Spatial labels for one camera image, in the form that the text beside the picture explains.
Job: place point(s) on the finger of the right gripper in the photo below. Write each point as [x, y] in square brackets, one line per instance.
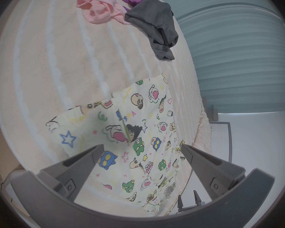
[180, 202]
[197, 198]

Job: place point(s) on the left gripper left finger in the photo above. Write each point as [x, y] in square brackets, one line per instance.
[68, 174]

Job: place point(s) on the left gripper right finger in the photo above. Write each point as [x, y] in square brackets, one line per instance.
[211, 172]

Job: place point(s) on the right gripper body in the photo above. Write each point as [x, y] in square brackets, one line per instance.
[191, 208]

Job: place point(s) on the white printed pyjama top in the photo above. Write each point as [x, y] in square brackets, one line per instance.
[137, 117]

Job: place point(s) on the bed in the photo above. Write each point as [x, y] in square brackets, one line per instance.
[61, 68]

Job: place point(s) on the pink striped pillow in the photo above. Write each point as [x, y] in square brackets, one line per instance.
[204, 132]

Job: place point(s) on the grey bedside table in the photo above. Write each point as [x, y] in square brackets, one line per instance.
[211, 109]

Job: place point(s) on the black garment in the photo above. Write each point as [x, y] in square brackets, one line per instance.
[154, 18]

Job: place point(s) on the pink garment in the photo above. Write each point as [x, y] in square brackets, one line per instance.
[102, 6]

